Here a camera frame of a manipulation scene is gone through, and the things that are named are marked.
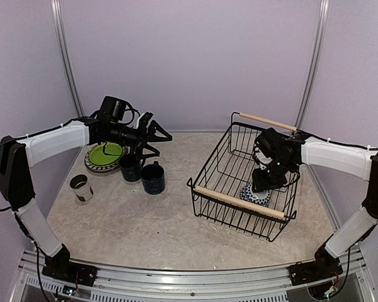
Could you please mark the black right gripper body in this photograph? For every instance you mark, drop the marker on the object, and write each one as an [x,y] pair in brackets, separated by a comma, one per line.
[275,177]

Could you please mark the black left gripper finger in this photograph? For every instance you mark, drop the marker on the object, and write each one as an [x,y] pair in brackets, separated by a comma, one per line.
[158,134]
[148,151]

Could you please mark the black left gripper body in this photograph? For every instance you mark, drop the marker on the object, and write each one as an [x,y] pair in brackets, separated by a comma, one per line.
[128,138]

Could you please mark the blue white patterned bowl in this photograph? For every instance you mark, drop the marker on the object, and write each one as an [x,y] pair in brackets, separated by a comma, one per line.
[260,198]

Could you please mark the dark blue mug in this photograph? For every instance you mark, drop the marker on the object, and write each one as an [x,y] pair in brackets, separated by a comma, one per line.
[153,179]

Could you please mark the dark green mug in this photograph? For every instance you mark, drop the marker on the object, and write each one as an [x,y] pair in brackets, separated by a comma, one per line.
[130,167]

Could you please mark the black white striped plate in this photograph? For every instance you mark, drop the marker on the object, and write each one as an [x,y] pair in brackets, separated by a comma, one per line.
[101,168]

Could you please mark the yellow woven pattern plate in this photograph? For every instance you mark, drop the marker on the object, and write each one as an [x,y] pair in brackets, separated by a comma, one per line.
[87,153]

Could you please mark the green leaf shaped plate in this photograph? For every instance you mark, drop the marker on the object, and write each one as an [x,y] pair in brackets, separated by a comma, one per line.
[105,154]

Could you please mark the white cup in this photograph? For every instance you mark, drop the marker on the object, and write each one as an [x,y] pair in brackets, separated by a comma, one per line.
[81,187]

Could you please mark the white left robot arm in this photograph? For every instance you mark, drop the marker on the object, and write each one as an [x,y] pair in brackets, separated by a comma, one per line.
[20,157]

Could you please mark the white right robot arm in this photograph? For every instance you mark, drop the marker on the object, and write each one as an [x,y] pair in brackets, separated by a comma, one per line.
[348,175]

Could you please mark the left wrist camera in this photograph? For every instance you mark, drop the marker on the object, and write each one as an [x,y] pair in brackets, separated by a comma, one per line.
[112,109]

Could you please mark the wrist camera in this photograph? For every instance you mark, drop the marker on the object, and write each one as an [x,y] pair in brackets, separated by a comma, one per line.
[267,145]
[112,109]

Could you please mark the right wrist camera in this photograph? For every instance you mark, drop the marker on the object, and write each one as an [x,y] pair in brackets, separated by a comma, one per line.
[267,145]

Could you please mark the wooden rack handle near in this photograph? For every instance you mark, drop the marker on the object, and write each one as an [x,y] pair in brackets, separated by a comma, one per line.
[240,203]

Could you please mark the wooden rack handle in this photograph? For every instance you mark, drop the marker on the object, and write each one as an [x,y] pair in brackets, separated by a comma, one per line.
[240,203]
[269,122]

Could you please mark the black wire dish rack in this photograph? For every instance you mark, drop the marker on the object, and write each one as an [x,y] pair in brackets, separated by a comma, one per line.
[227,170]

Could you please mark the wooden rack handle far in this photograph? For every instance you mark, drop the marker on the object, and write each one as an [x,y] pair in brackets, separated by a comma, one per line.
[269,122]

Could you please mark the aluminium front rail frame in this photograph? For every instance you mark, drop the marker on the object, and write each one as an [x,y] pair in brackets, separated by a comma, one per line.
[118,283]

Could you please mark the left aluminium corner post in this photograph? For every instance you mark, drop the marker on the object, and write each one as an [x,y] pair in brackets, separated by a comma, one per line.
[65,57]

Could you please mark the aluminium corner post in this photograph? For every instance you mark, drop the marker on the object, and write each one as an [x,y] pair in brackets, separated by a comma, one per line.
[314,61]
[65,57]

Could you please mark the right aluminium corner post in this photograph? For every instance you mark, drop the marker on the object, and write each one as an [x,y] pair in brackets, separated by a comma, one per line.
[314,61]

